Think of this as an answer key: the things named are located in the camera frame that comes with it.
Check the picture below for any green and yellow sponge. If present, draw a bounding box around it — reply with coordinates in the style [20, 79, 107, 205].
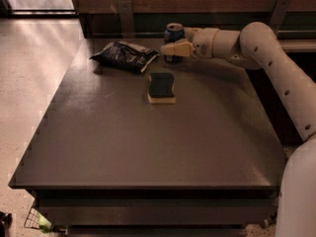
[147, 72, 176, 104]

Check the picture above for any left metal bracket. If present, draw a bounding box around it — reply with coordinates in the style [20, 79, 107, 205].
[118, 0, 135, 39]

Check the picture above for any blue pepsi can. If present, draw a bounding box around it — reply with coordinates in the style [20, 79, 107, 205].
[164, 23, 185, 64]

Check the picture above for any dark wooden cabinet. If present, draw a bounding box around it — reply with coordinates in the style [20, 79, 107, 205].
[10, 39, 284, 237]

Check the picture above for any wire basket with green item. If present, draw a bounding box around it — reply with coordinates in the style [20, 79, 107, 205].
[24, 203, 53, 233]

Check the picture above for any metal bracket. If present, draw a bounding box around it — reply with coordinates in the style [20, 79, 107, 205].
[268, 0, 292, 35]
[118, 0, 135, 39]

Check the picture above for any black crumpled chip bag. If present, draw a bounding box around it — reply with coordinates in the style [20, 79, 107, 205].
[91, 41, 159, 74]

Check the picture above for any right metal bracket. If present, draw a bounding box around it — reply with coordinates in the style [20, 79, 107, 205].
[268, 0, 292, 35]

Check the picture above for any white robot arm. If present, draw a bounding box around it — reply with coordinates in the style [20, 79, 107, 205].
[161, 22, 316, 237]

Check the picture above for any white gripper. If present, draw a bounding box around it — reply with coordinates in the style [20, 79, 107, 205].
[160, 27, 219, 58]

